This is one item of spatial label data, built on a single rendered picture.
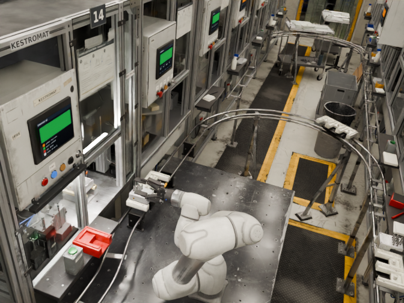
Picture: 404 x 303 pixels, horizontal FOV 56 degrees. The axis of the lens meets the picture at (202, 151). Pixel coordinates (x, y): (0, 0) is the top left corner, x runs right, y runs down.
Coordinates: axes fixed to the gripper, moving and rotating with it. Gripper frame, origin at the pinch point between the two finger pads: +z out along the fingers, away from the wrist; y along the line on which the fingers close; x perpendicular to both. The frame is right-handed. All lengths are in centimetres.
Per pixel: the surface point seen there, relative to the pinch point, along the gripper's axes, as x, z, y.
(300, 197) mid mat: -183, -95, -111
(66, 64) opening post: 23, 23, 73
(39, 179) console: 50, 20, 32
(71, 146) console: 27.8, 20.4, 35.9
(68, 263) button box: 51, 11, -14
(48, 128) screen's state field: 43, 18, 54
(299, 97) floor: -451, -62, -112
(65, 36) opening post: 23, 22, 85
